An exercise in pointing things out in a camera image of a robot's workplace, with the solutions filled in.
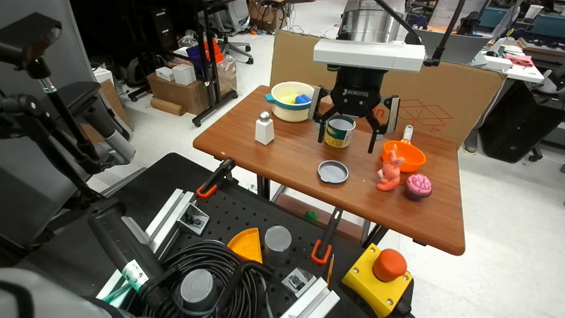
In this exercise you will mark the grey plastic cylinder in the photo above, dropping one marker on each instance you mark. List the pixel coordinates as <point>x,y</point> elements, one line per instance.
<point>277,241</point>

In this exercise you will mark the small metal bracket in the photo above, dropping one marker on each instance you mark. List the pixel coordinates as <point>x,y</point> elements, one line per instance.
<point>192,220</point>
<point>298,282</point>

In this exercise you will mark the black metal stand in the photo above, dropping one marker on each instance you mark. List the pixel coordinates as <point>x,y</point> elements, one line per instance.
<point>208,71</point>

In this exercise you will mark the white pot teal rim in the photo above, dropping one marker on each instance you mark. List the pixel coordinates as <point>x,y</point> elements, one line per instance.
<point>288,108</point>

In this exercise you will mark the black slanted pole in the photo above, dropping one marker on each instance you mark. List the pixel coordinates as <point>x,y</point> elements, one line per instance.
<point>450,32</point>

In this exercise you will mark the small green knob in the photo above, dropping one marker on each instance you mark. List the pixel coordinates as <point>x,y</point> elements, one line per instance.
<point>311,216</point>

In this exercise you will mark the round metal lid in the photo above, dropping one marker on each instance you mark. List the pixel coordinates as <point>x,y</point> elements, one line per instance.
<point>332,172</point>

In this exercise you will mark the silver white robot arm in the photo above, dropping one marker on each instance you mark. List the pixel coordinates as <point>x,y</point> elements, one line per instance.
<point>367,55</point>

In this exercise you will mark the black perforated base board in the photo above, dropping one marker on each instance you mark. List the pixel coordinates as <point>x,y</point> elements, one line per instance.
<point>170,177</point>

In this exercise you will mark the pink cupcake toy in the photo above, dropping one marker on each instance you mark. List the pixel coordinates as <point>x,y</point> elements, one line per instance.
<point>418,186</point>

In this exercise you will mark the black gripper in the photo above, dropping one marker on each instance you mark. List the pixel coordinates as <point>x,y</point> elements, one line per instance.
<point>355,94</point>

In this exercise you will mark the orange toy pan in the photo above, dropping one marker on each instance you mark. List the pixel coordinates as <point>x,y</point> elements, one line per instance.
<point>408,158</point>

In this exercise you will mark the brown cardboard box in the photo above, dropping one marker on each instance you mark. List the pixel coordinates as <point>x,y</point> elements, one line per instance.
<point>182,94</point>

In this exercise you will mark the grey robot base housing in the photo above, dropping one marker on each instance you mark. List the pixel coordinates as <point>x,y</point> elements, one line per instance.
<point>46,297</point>

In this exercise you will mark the white small box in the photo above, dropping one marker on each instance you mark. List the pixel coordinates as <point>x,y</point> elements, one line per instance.
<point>184,73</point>

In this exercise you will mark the white desk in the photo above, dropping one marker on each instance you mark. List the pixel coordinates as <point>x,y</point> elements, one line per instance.
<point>512,64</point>

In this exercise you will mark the small blue block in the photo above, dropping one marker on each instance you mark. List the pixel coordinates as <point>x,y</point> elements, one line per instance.
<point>302,100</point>

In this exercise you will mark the aluminium extrusion bar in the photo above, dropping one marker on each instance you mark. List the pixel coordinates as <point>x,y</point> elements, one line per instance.
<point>168,213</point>
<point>311,301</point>

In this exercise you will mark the black camera tripod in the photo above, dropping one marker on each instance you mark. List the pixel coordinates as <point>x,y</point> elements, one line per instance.
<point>41,117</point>

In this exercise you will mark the yellow emergency stop button box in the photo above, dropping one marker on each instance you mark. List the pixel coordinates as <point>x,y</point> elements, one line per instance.
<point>376,283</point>

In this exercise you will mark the yellow green corn can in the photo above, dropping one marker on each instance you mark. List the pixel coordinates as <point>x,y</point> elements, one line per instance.
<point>337,135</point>

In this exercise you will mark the pink rabbit toy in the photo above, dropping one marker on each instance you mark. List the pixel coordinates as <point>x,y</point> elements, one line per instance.
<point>388,177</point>

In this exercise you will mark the brown cardboard panel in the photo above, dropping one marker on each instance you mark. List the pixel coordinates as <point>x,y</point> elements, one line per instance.
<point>459,94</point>

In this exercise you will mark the grey round knob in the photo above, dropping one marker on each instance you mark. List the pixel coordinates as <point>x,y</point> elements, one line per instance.
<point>196,289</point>

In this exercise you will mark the orange wedge shaped piece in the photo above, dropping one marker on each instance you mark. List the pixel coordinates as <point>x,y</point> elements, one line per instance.
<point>247,248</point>

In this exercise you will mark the white salt shaker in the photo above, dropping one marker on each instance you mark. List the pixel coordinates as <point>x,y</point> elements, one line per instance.
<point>265,131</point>

